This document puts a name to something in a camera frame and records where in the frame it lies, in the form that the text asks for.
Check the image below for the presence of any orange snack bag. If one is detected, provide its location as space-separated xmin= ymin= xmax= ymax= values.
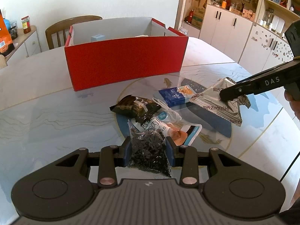
xmin=0 ymin=9 xmax=15 ymax=57

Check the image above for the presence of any white stickered cabinet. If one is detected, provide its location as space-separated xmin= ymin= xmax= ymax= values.
xmin=238 ymin=23 xmax=295 ymax=76

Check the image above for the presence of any white side cabinet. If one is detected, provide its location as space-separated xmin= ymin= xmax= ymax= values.
xmin=4 ymin=25 xmax=43 ymax=63

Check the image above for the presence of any silver foil snack packet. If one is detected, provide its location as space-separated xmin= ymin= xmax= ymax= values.
xmin=188 ymin=76 xmax=252 ymax=128

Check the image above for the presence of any black pellet bag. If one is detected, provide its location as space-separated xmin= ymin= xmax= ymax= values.
xmin=128 ymin=119 xmax=173 ymax=178

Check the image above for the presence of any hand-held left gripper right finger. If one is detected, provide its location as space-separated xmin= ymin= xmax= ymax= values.
xmin=165 ymin=137 xmax=245 ymax=189

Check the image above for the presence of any red cardboard box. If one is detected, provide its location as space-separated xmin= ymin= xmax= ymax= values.
xmin=64 ymin=17 xmax=189 ymax=92

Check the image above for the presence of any marble desktop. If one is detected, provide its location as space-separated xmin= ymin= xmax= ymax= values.
xmin=0 ymin=36 xmax=300 ymax=225

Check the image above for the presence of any person's right hand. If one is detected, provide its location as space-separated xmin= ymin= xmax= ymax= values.
xmin=284 ymin=89 xmax=300 ymax=123

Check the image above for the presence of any green print cardboard box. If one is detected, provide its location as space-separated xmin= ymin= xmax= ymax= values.
xmin=192 ymin=8 xmax=206 ymax=29

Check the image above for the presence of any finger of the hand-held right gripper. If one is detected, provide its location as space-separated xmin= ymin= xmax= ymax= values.
xmin=219 ymin=74 xmax=258 ymax=104

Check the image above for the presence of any black cable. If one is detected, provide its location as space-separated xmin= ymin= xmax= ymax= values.
xmin=278 ymin=149 xmax=300 ymax=184

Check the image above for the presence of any white lower cabinet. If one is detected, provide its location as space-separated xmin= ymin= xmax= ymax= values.
xmin=198 ymin=3 xmax=254 ymax=63

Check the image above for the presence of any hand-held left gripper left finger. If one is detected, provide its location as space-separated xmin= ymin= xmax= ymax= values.
xmin=55 ymin=136 xmax=132 ymax=188

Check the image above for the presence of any wooden chair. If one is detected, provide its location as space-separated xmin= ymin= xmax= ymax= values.
xmin=45 ymin=15 xmax=103 ymax=50

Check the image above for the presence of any dark brown snack packet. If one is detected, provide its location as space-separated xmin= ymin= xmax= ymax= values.
xmin=109 ymin=95 xmax=162 ymax=124

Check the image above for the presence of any dark glass jar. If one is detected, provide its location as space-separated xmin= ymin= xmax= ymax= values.
xmin=9 ymin=25 xmax=19 ymax=40

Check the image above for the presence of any open wooden shelf unit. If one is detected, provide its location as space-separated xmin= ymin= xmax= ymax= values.
xmin=255 ymin=0 xmax=300 ymax=43

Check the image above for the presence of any wooden ornament box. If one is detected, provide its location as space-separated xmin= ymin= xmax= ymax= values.
xmin=241 ymin=9 xmax=255 ymax=20

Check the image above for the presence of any white sausage packet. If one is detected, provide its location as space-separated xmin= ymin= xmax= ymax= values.
xmin=128 ymin=112 xmax=203 ymax=146

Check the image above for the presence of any white usb cable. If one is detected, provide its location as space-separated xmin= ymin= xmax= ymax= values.
xmin=152 ymin=97 xmax=182 ymax=124

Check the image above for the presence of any red sauce jar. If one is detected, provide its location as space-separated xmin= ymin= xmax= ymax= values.
xmin=21 ymin=16 xmax=32 ymax=35

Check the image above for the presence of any blue snack packet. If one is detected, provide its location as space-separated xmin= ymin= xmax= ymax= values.
xmin=158 ymin=85 xmax=195 ymax=107

